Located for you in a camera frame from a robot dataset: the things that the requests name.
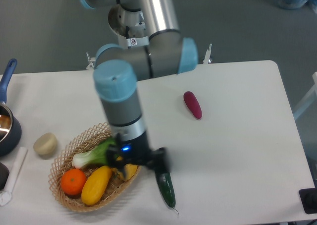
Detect purple sweet potato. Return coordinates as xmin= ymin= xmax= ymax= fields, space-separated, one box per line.
xmin=183 ymin=91 xmax=202 ymax=120

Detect woven wicker basket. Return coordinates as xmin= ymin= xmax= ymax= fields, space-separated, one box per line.
xmin=49 ymin=122 xmax=141 ymax=213

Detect dark green cucumber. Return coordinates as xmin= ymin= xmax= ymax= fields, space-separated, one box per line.
xmin=155 ymin=171 xmax=179 ymax=213

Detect black device at edge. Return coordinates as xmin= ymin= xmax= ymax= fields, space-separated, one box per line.
xmin=299 ymin=188 xmax=317 ymax=214

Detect white frame at right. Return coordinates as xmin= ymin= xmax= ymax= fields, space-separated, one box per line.
xmin=293 ymin=72 xmax=317 ymax=120

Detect orange tangerine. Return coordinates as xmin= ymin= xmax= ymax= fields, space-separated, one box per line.
xmin=60 ymin=169 xmax=87 ymax=196

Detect dark blue saucepan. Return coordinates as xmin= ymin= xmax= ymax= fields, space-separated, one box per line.
xmin=0 ymin=58 xmax=22 ymax=157

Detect beige potato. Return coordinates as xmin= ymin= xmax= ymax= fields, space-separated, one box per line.
xmin=33 ymin=132 xmax=57 ymax=156

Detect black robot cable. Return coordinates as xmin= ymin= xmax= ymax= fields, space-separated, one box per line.
xmin=124 ymin=25 xmax=131 ymax=49

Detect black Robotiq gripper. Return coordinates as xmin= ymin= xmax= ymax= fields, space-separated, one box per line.
xmin=106 ymin=131 xmax=170 ymax=180

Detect white rolled cloth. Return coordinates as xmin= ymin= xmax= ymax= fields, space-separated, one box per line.
xmin=0 ymin=147 xmax=28 ymax=207

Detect yellow bell pepper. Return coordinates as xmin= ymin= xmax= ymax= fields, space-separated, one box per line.
xmin=111 ymin=164 xmax=138 ymax=181

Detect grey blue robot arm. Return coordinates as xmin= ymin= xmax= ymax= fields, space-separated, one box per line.
xmin=80 ymin=0 xmax=198 ymax=179

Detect dark round object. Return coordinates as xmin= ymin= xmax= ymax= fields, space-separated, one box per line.
xmin=0 ymin=163 xmax=9 ymax=190

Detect yellow mango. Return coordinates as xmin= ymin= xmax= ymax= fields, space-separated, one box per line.
xmin=81 ymin=166 xmax=112 ymax=206

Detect green bok choy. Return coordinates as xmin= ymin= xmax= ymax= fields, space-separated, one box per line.
xmin=71 ymin=137 xmax=115 ymax=169

